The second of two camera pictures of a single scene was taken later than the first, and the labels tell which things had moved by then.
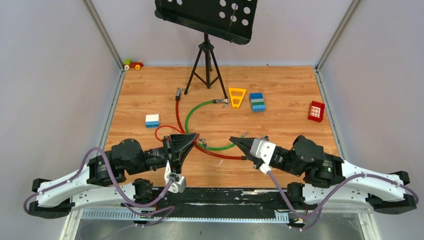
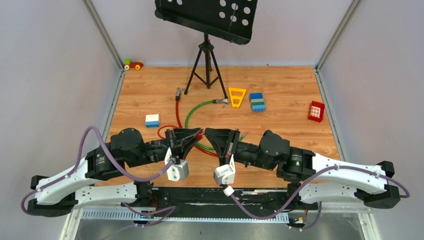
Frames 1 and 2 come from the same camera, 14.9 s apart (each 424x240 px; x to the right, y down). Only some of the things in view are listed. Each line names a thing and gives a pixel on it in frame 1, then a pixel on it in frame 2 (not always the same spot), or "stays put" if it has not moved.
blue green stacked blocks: [257, 102] stays put
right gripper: [245, 144] -> [219, 138]
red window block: [316, 111] stays put
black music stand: [231, 20] stays put
